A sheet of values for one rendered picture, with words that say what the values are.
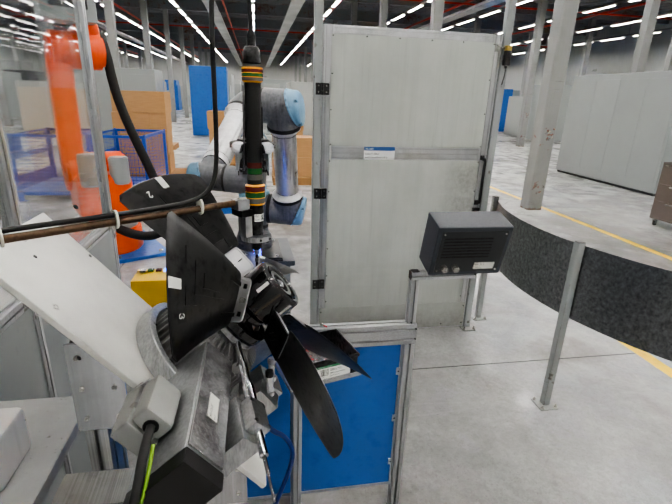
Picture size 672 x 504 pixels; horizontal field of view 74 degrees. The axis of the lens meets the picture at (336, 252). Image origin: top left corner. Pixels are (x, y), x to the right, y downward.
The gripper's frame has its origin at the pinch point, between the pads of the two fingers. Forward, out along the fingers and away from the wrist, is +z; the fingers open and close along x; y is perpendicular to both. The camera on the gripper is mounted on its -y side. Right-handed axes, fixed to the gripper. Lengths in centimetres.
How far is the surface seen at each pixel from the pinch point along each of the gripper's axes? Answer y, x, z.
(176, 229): 9.6, 11.5, 28.0
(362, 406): 99, -38, -39
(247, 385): 40.2, 1.7, 25.6
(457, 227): 27, -63, -32
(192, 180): 8.9, 14.1, -11.4
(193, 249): 13.3, 9.4, 26.6
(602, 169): 114, -743, -779
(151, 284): 44, 31, -34
